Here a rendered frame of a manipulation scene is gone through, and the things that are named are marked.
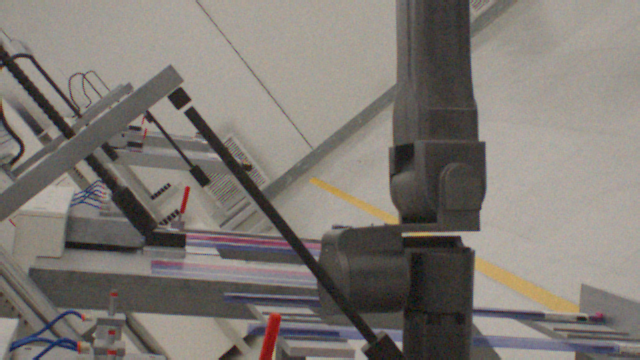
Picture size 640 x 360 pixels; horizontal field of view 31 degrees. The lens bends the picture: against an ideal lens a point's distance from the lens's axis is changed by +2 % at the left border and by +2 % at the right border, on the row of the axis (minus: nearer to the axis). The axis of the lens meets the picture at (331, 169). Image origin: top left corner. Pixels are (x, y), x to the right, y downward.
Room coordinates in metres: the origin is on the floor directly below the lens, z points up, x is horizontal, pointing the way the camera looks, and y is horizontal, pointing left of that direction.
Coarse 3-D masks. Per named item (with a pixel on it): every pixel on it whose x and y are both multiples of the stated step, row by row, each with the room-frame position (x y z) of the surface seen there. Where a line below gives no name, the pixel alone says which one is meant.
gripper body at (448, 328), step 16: (416, 320) 0.90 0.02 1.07; (448, 320) 0.89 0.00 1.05; (464, 320) 0.89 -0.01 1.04; (416, 336) 0.90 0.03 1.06; (432, 336) 0.89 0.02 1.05; (448, 336) 0.89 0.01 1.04; (464, 336) 0.89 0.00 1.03; (416, 352) 0.89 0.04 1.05; (432, 352) 0.89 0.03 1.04; (448, 352) 0.89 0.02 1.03; (464, 352) 0.89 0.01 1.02
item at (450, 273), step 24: (408, 240) 0.91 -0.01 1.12; (432, 240) 0.91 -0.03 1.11; (456, 240) 0.92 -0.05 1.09; (408, 264) 0.89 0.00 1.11; (432, 264) 0.89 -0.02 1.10; (456, 264) 0.89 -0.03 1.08; (432, 288) 0.89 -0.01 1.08; (456, 288) 0.89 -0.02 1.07; (432, 312) 0.90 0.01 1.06; (456, 312) 0.89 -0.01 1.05
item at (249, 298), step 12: (228, 300) 1.42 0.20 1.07; (240, 300) 1.42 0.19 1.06; (252, 300) 1.42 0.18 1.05; (264, 300) 1.42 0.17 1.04; (276, 300) 1.42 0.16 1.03; (288, 300) 1.43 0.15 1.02; (300, 300) 1.43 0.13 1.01; (312, 300) 1.43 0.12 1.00; (480, 312) 1.45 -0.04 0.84; (492, 312) 1.45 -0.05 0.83; (504, 312) 1.45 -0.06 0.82; (516, 312) 1.45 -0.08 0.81; (528, 312) 1.46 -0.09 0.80; (540, 312) 1.46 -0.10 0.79
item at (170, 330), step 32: (32, 64) 5.48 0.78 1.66; (32, 128) 5.52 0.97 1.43; (128, 160) 5.38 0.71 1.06; (160, 160) 5.39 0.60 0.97; (192, 160) 5.40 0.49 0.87; (160, 224) 5.87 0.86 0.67; (192, 224) 5.52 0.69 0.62; (160, 320) 5.35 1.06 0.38; (192, 320) 5.36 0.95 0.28; (224, 320) 5.33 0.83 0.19; (256, 320) 5.38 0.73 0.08; (192, 352) 5.35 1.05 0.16
